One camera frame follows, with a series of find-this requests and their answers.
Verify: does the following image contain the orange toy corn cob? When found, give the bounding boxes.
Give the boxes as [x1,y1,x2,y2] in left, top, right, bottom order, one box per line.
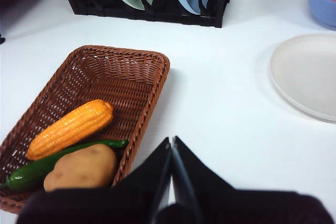
[26,99,114,161]

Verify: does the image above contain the brown wicker basket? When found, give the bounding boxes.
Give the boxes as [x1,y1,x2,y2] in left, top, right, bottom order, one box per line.
[0,45,171,216]

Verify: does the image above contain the tan toy potato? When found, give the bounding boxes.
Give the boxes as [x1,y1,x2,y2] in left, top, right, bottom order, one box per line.
[43,144,118,192]

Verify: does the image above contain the green toy cucumber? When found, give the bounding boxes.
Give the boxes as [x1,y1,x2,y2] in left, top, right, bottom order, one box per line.
[0,139,129,191]

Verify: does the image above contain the black dish rack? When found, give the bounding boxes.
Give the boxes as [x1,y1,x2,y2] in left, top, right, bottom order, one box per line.
[62,0,233,28]

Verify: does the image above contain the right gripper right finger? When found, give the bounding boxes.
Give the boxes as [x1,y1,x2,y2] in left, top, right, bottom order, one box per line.
[172,136,336,224]

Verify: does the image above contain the blue bowl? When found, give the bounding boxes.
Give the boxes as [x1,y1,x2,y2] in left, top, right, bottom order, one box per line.
[307,0,336,28]

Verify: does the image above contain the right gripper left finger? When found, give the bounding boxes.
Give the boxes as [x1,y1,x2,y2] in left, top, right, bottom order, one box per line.
[17,137,172,224]

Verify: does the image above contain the white flat plate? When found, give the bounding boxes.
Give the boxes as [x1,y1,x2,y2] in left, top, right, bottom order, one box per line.
[269,34,336,124]

